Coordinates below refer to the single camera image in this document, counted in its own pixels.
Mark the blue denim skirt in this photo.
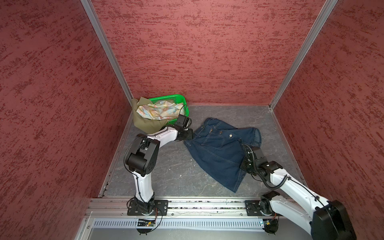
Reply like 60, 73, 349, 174
184, 118, 262, 193

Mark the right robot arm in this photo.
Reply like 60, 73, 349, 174
241, 144, 357, 240

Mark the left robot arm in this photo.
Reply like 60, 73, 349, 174
124, 126, 193, 215

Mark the pastel patterned skirt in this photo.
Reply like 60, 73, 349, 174
136, 100, 186, 121

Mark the olive green skirt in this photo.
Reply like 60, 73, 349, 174
132, 97, 168, 134

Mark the green plastic basket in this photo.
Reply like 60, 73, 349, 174
149, 95, 189, 126

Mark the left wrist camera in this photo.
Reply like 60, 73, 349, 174
174, 115, 192, 129

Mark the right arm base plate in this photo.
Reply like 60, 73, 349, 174
245, 200, 273, 216

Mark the white slotted cable duct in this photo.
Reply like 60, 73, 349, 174
92, 218, 265, 232

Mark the right base connector cable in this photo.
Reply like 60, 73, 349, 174
262, 214, 280, 235

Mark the base connector cable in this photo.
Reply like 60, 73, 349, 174
262, 214, 280, 235
135, 206, 163, 235

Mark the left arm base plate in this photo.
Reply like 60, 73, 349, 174
127, 199, 169, 216

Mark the left base connector cable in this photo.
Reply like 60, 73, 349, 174
135, 206, 163, 235

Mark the aluminium front rail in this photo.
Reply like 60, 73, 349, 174
86, 197, 264, 219

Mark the left aluminium corner post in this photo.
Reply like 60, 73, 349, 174
81, 0, 133, 105

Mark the aluminium corner post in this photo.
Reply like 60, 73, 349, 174
269, 0, 338, 112
81, 0, 133, 105

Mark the right aluminium corner post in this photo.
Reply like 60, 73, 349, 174
269, 0, 338, 112

